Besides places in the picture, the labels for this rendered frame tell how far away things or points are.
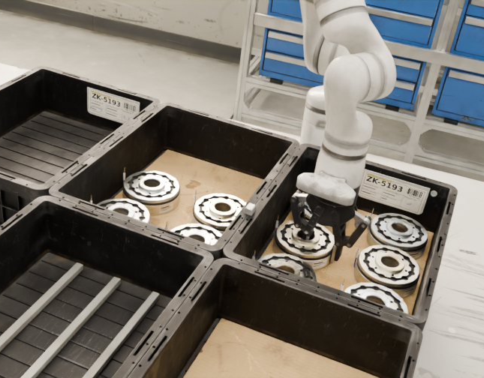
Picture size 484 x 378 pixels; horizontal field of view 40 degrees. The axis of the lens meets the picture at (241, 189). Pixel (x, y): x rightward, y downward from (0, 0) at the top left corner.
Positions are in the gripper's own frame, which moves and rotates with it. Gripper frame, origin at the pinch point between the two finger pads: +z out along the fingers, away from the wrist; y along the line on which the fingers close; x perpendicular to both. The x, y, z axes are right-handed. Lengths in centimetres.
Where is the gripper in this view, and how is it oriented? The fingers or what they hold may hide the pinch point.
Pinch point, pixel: (321, 247)
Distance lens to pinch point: 113.1
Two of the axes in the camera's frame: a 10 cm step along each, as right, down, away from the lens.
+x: -4.4, 4.4, -7.8
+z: -1.1, 8.3, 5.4
